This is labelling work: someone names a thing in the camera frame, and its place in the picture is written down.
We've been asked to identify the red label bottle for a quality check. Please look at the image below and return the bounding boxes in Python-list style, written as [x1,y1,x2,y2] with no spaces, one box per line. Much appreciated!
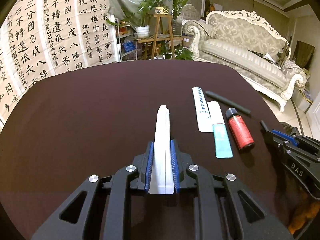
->
[226,108,255,152]

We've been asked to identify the black tube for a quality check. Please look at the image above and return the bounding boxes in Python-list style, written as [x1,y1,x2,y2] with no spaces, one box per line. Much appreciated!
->
[205,90,251,116]

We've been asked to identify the white teal toothpaste box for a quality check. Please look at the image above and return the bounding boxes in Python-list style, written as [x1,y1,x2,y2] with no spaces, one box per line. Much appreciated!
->
[207,101,233,159]

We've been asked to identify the light blue printed packet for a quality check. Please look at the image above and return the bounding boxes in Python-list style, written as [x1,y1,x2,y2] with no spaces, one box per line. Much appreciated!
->
[192,87,213,133]

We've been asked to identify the dark object on sofa arm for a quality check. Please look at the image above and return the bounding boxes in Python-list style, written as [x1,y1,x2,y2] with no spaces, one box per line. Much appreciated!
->
[277,41,291,68]

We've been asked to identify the black trash bag bin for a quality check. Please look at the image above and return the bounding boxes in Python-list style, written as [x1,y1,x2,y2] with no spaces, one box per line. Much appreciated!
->
[280,122,301,137]

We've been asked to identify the clear storage box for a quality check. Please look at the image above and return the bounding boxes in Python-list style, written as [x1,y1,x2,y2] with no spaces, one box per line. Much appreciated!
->
[292,88,313,113]

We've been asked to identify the papers on sofa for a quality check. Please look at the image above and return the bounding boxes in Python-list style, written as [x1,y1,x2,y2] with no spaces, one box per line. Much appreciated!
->
[249,50,280,68]

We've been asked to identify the dark framed panel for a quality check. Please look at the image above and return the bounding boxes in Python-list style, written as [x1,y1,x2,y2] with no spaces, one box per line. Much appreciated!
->
[293,41,315,70]

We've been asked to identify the white ornate sofa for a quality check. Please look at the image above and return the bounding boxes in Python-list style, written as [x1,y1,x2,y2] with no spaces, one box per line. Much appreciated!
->
[182,10,306,112]

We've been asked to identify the striped sofa cushion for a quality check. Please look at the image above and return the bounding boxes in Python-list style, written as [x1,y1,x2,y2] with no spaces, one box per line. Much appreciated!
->
[194,20,216,37]

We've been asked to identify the floor green plant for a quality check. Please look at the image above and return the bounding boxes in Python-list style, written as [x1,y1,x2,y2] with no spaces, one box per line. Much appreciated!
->
[156,43,193,61]

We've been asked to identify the ornate armchair behind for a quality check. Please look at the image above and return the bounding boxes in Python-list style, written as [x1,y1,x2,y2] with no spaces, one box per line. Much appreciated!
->
[177,4,201,23]

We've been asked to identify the wooden plant stand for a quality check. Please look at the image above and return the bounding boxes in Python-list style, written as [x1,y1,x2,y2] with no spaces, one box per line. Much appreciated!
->
[137,14,183,60]

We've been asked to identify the tall green plant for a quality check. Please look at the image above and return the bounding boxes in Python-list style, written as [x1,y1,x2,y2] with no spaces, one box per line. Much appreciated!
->
[172,0,189,36]

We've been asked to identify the metal shelf rack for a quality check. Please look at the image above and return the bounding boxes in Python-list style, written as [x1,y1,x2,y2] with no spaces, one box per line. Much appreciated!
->
[115,18,138,62]

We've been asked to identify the blue basket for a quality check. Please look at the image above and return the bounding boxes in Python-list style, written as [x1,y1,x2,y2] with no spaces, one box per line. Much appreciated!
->
[123,41,136,53]

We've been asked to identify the small decorated plant pot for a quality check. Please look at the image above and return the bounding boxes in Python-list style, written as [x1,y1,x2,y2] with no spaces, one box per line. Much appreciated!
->
[155,7,169,15]

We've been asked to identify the white potted plant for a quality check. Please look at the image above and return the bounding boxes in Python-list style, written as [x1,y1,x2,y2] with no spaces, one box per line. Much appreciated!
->
[106,0,151,39]

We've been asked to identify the calligraphy paper screen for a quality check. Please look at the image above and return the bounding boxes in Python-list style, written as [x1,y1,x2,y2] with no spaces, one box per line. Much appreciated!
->
[1,0,118,125]

